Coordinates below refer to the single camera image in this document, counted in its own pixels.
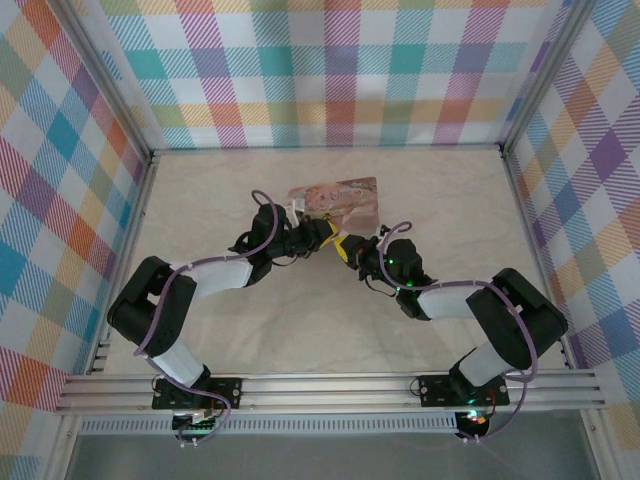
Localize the pink illustrated tin box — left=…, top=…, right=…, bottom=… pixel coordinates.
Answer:
left=285, top=175, right=384, bottom=237

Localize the lit right circuit board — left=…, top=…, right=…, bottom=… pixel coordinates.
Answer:
left=457, top=407, right=494, bottom=426

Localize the green-lit left circuit board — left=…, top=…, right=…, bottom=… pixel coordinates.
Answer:
left=172, top=409, right=221, bottom=432

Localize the aluminium table edge rail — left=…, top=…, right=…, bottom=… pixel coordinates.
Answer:
left=149, top=144, right=506, bottom=157
left=498, top=148, right=577, bottom=371
left=85, top=152, right=162, bottom=377

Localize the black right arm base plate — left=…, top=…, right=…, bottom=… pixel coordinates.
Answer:
left=417, top=373, right=511, bottom=407

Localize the aluminium mounting rail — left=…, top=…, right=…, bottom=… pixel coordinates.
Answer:
left=54, top=368, right=606, bottom=415

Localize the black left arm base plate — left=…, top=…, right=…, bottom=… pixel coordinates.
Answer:
left=151, top=377, right=244, bottom=410

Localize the grey slotted cable duct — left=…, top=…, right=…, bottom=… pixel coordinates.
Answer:
left=78, top=412, right=460, bottom=435

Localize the aluminium corner post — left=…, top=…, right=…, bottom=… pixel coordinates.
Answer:
left=58, top=0, right=154, bottom=164
left=499, top=0, right=592, bottom=154

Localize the aluminium frame leg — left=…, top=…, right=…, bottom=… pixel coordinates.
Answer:
left=44, top=413, right=84, bottom=480
left=579, top=407, right=619, bottom=480

